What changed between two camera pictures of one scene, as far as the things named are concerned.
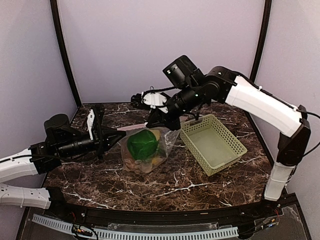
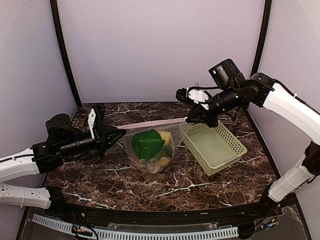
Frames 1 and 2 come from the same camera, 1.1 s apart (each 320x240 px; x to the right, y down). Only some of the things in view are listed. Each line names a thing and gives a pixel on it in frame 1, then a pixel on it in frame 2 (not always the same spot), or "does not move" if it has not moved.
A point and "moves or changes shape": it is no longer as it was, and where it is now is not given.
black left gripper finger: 106,147 does not move
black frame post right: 259,57 does not move
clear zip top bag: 143,148 moves or changes shape
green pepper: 142,144 moves or changes shape
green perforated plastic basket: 209,144 does not move
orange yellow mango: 157,161 -> 163,160
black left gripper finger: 110,134 does not move
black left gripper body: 71,149 does not move
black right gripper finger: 161,122 -> 197,118
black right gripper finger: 155,116 -> 196,109
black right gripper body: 190,98 -> 230,98
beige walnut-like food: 156,133 -> 165,136
